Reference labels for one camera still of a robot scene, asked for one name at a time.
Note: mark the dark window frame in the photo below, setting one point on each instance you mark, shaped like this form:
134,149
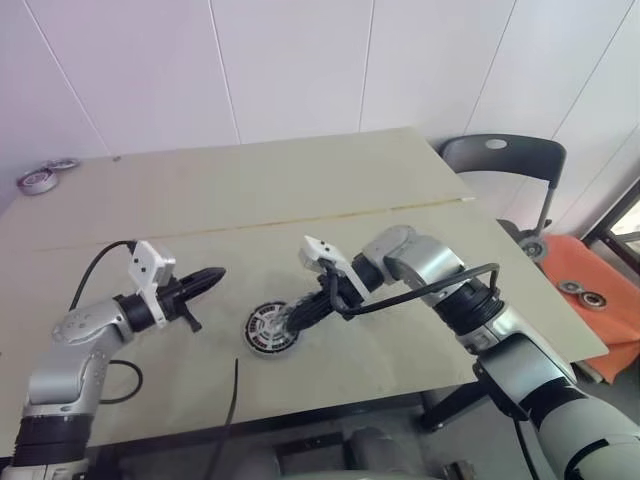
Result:
615,212

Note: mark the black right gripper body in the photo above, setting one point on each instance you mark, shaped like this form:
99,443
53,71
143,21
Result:
345,290

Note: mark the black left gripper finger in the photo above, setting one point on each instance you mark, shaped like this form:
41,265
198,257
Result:
202,277
200,292

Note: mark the round dark motor wheel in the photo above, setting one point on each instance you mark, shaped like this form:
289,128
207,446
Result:
534,250

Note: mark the silver metal washer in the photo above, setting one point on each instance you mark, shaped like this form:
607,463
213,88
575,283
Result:
62,164

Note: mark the orange cloth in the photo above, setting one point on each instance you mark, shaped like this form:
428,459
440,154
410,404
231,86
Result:
610,340

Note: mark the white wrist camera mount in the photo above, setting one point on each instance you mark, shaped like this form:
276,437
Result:
142,262
320,250

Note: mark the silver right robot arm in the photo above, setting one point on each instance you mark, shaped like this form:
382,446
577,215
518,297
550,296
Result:
425,260

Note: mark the black folding chair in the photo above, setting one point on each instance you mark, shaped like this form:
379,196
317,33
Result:
525,155

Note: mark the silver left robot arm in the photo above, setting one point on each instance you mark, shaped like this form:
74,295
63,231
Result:
65,370

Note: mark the silver motor stator copper windings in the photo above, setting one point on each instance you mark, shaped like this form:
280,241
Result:
265,353

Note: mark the small dark round bearing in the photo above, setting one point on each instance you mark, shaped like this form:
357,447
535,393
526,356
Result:
570,287

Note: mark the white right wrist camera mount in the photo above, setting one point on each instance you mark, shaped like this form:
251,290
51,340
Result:
320,250

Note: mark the grey rounded shape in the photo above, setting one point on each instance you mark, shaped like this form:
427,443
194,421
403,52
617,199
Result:
375,447

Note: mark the black table frame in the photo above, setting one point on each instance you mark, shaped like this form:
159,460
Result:
300,422

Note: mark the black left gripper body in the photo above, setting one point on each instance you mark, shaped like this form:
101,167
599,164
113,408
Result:
172,301

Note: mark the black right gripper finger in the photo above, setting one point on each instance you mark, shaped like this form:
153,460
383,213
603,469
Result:
305,307
319,319

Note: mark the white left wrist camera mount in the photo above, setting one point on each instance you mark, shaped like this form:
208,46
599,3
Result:
142,262

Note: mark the silver spoked wheel black rim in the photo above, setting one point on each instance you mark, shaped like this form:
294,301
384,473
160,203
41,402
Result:
267,325

